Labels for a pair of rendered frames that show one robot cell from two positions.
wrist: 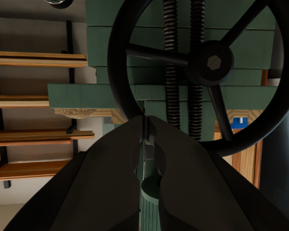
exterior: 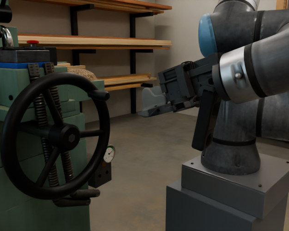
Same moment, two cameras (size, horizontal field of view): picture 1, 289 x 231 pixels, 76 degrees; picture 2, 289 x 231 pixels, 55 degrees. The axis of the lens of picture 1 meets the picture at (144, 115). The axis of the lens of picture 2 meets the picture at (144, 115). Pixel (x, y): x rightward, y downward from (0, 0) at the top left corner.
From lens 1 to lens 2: 56 cm
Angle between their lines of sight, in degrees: 60
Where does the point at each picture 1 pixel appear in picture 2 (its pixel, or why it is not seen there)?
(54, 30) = not seen: hidden behind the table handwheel
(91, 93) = (81, 94)
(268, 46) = not seen: outside the picture
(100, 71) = (77, 111)
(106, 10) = (75, 152)
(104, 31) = not seen: hidden behind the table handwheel
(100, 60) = (78, 118)
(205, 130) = (25, 82)
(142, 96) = (72, 103)
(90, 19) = (84, 143)
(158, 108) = (62, 96)
